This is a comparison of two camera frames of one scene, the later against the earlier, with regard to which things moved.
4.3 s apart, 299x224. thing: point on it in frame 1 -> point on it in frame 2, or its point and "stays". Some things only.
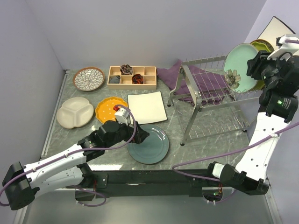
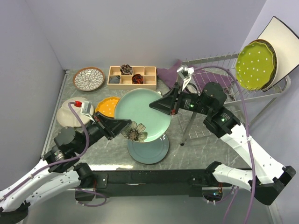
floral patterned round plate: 88,79 stays
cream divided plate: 75,112 stays
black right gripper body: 269,67 -> 190,101
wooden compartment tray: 149,79 stays
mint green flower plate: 235,67 -> 148,123
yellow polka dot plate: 104,111 stays
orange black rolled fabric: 137,79 stays
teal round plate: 152,150 stays
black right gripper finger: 252,65 -> 165,103
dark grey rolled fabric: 116,80 stays
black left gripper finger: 140,135 -> 112,126
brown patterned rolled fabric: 126,69 stays
